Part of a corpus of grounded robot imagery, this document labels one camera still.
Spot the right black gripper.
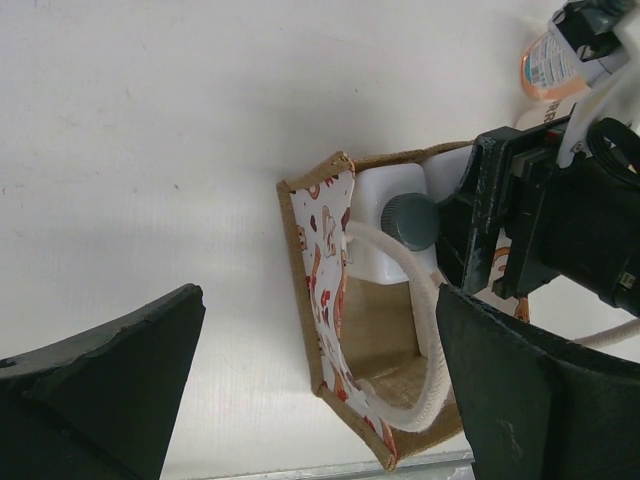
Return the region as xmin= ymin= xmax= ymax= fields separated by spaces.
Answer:
xmin=436 ymin=114 xmax=639 ymax=316

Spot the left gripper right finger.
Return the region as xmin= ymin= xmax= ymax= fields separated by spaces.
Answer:
xmin=436 ymin=285 xmax=639 ymax=479

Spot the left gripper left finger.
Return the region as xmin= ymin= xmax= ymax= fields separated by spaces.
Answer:
xmin=1 ymin=284 xmax=205 ymax=479

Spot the white bottle grey cap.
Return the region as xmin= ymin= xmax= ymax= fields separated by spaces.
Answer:
xmin=420 ymin=145 xmax=472 ymax=203
xmin=347 ymin=163 xmax=440 ymax=285

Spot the orange bottle pink cap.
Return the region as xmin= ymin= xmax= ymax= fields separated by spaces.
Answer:
xmin=520 ymin=32 xmax=590 ymax=102

